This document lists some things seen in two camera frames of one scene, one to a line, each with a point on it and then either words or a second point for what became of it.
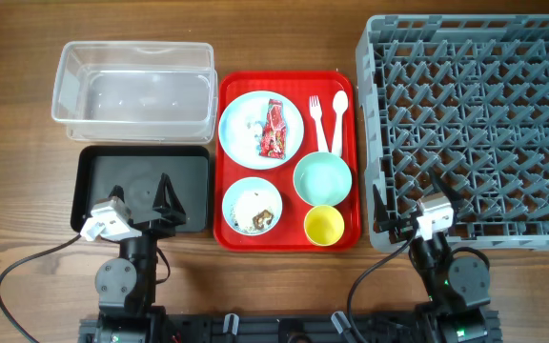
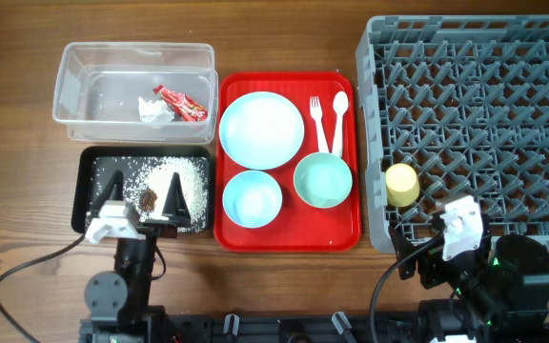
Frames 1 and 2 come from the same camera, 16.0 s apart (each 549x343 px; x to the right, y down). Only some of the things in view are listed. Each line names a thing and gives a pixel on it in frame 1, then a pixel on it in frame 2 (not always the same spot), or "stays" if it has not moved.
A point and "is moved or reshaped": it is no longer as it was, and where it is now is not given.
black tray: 138,170 stays
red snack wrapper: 274,131 -> 185,108
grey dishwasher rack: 491,102 stays
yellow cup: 323,226 -> 402,185
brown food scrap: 258,219 -> 148,199
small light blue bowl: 248,197 is moved or reshaped
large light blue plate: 242,125 stays
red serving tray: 290,233 stays
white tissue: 254,129 -> 156,111
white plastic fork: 315,111 stays
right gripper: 398,229 -> 425,269
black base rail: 288,328 stays
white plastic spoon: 340,103 stays
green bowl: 322,178 stays
